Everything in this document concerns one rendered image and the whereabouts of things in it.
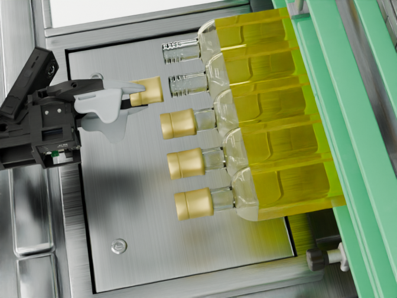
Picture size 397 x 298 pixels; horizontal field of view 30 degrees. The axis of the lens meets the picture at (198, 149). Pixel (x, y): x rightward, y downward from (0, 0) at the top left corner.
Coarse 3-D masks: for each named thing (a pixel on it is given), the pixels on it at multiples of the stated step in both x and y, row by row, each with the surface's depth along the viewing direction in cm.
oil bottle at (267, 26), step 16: (240, 16) 102; (256, 16) 101; (272, 16) 101; (288, 16) 101; (208, 32) 101; (224, 32) 100; (240, 32) 100; (256, 32) 100; (272, 32) 100; (288, 32) 100; (208, 48) 100; (224, 48) 99
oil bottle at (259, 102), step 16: (272, 80) 96; (288, 80) 96; (304, 80) 96; (224, 96) 95; (240, 96) 95; (256, 96) 95; (272, 96) 95; (288, 96) 95; (304, 96) 95; (224, 112) 94; (240, 112) 94; (256, 112) 94; (272, 112) 94; (288, 112) 94; (304, 112) 94; (224, 128) 95
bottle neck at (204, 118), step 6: (210, 108) 96; (198, 114) 96; (204, 114) 96; (210, 114) 96; (198, 120) 95; (204, 120) 95; (210, 120) 95; (198, 126) 95; (204, 126) 96; (210, 126) 96
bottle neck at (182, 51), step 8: (184, 40) 102; (192, 40) 102; (168, 48) 101; (176, 48) 101; (184, 48) 101; (192, 48) 101; (168, 56) 101; (176, 56) 101; (184, 56) 101; (192, 56) 102
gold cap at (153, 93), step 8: (136, 80) 98; (144, 80) 98; (152, 80) 98; (160, 80) 98; (152, 88) 98; (160, 88) 98; (136, 96) 98; (144, 96) 98; (152, 96) 98; (160, 96) 98; (136, 104) 98; (144, 104) 99
